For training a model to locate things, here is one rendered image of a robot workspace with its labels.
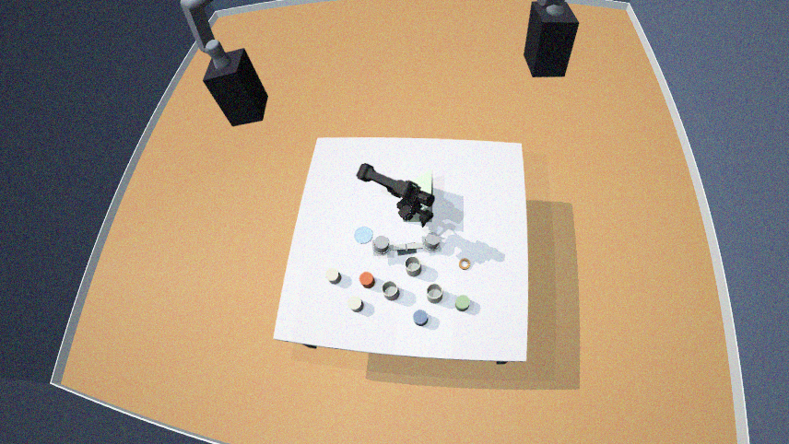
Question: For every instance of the orange cylinder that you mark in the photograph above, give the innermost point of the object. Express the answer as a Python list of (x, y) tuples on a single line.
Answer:
[(367, 279)]

